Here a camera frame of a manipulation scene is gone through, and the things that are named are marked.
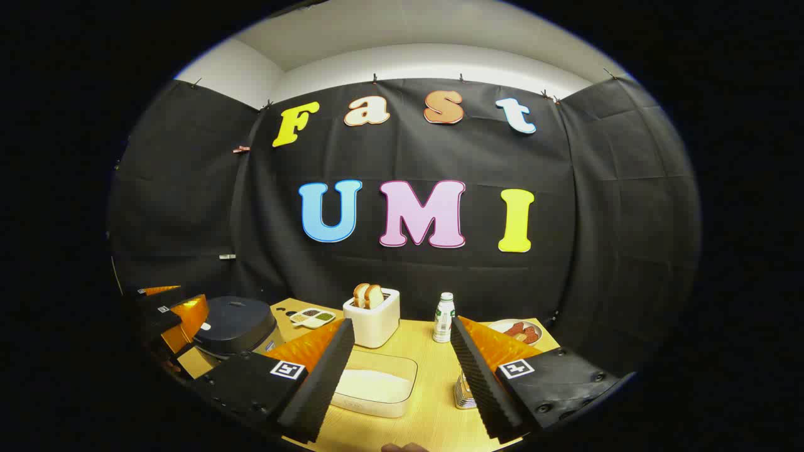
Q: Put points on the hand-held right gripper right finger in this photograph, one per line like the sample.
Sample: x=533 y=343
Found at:
x=480 y=383

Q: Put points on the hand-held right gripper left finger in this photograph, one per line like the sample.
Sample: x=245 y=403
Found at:
x=314 y=389

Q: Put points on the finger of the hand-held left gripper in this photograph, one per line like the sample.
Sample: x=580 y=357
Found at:
x=151 y=317
x=188 y=314

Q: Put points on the dark grey rice cooker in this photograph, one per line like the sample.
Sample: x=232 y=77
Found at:
x=235 y=323

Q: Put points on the white rice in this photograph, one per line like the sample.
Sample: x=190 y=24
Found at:
x=370 y=386

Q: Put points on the clear plastic rice container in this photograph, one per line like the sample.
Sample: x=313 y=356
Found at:
x=392 y=364

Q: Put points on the white round plate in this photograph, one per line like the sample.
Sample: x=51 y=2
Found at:
x=496 y=326

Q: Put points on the white divided condiment tray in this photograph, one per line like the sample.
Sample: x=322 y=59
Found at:
x=312 y=317

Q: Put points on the white milk bottle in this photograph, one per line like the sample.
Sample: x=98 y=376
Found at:
x=444 y=320

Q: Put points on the white toaster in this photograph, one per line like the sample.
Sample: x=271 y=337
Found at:
x=374 y=326

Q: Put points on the toasted bread slice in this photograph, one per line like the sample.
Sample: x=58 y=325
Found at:
x=360 y=295
x=375 y=296

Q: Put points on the black backdrop cloth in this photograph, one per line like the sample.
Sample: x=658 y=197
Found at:
x=188 y=188

